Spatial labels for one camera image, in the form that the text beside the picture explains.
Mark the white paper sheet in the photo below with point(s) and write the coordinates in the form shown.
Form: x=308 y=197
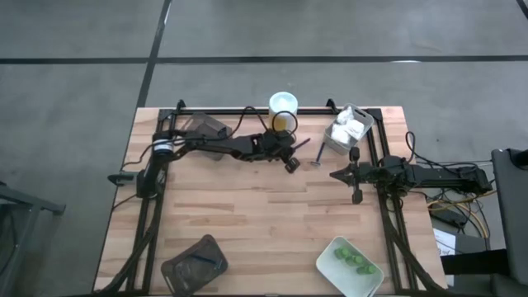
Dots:
x=444 y=243

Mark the grey metal stand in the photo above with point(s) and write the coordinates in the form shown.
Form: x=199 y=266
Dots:
x=24 y=201

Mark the white wipes canister yellow label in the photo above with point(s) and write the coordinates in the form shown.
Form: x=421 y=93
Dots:
x=283 y=103

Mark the black power brick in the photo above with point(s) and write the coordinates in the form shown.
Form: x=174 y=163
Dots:
x=449 y=216

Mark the grey translucent plastic bin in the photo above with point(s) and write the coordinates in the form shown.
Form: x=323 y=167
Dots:
x=206 y=123

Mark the dark brown plastic bin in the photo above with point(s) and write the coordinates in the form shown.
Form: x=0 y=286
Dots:
x=185 y=276

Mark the white plastic bin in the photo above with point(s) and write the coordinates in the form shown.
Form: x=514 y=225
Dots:
x=338 y=276

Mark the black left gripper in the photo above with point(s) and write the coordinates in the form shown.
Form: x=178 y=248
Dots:
x=272 y=146

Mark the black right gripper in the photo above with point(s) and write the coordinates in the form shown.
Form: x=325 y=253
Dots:
x=371 y=175

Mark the dark blue toiletry tube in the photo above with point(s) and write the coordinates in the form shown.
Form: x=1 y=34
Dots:
x=222 y=132

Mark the black aluminium table frame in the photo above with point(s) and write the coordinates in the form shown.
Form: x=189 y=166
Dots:
x=231 y=111

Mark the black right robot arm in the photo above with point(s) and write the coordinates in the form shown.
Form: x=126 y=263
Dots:
x=437 y=177

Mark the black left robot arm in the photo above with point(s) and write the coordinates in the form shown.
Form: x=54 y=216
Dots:
x=214 y=145

